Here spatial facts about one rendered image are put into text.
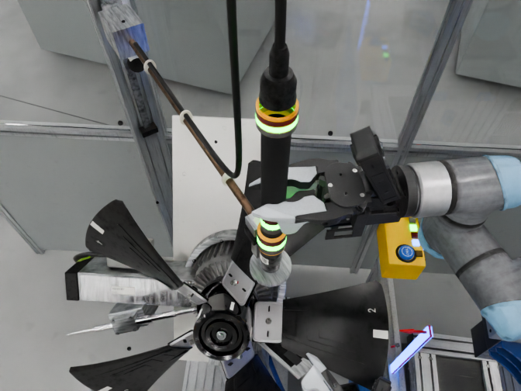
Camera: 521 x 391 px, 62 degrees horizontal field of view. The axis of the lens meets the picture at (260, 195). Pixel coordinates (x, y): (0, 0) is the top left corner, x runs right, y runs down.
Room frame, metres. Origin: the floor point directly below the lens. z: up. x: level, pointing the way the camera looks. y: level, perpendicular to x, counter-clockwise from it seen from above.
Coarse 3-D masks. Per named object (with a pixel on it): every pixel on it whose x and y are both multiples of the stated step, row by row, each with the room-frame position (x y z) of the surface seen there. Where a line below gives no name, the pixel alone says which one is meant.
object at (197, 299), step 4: (184, 284) 0.37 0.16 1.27; (180, 288) 0.38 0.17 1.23; (184, 288) 0.37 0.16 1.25; (188, 288) 0.36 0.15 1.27; (180, 292) 0.38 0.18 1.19; (184, 292) 0.38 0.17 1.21; (188, 292) 0.37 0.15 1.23; (192, 292) 0.36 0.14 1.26; (196, 292) 0.36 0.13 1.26; (192, 296) 0.36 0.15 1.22; (196, 296) 0.36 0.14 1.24; (200, 296) 0.35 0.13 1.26; (192, 300) 0.37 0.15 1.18; (196, 300) 0.36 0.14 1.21; (200, 300) 0.35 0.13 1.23; (204, 300) 0.34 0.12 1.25
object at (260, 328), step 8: (256, 304) 0.36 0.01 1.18; (264, 304) 0.36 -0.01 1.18; (272, 304) 0.36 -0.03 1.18; (280, 304) 0.36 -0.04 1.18; (256, 312) 0.34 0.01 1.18; (264, 312) 0.34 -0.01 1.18; (272, 312) 0.34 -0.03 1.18; (280, 312) 0.34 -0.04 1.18; (256, 320) 0.32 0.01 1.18; (264, 320) 0.32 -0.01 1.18; (272, 320) 0.32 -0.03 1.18; (280, 320) 0.32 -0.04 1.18; (256, 328) 0.31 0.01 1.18; (264, 328) 0.31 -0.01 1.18; (272, 328) 0.31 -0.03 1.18; (280, 328) 0.31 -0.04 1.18; (256, 336) 0.29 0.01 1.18; (264, 336) 0.29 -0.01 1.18; (272, 336) 0.29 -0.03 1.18; (280, 336) 0.29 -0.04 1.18
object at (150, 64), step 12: (228, 0) 0.39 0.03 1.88; (276, 0) 0.32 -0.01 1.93; (228, 12) 0.39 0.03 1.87; (276, 12) 0.32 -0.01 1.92; (228, 24) 0.39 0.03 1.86; (276, 24) 0.32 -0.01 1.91; (276, 36) 0.32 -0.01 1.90; (144, 60) 0.73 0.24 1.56; (156, 72) 0.69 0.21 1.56; (180, 108) 0.59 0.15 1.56; (240, 108) 0.40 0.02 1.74; (180, 120) 0.57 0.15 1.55; (192, 120) 0.56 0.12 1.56; (240, 120) 0.40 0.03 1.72; (240, 132) 0.40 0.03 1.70; (204, 144) 0.50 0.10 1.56; (240, 144) 0.40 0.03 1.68; (216, 156) 0.47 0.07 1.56; (240, 156) 0.40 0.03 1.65; (228, 168) 0.44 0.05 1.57; (240, 168) 0.40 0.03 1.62
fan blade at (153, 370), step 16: (144, 352) 0.26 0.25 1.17; (160, 352) 0.27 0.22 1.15; (176, 352) 0.28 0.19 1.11; (80, 368) 0.23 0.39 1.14; (96, 368) 0.24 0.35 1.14; (112, 368) 0.24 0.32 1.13; (128, 368) 0.24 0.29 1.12; (144, 368) 0.24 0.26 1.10; (160, 368) 0.26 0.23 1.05; (96, 384) 0.22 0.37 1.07; (112, 384) 0.22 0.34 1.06; (128, 384) 0.22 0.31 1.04; (144, 384) 0.23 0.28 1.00
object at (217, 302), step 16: (208, 288) 0.40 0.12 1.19; (224, 288) 0.39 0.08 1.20; (208, 304) 0.34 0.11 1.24; (224, 304) 0.33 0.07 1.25; (208, 320) 0.30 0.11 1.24; (224, 320) 0.30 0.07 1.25; (240, 320) 0.30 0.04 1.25; (208, 336) 0.28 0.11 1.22; (240, 336) 0.28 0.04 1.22; (208, 352) 0.25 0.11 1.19; (224, 352) 0.26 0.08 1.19; (240, 352) 0.25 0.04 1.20
